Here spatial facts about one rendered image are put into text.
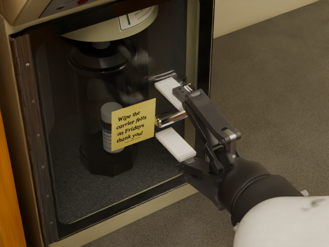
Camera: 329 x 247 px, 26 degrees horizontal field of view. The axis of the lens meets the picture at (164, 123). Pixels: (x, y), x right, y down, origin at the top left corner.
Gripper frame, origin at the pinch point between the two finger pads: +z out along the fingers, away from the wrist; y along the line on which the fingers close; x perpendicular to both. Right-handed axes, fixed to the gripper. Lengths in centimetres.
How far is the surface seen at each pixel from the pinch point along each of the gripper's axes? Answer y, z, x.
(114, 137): -4.0, 4.4, 7.5
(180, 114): 0.3, -0.7, -1.2
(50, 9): 23.6, 0.4, 17.0
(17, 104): 7.2, 5.9, 21.1
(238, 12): -24, 49, -51
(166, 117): 0.5, -0.4, 1.2
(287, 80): -26, 23, -46
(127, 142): -5.9, 4.3, 5.4
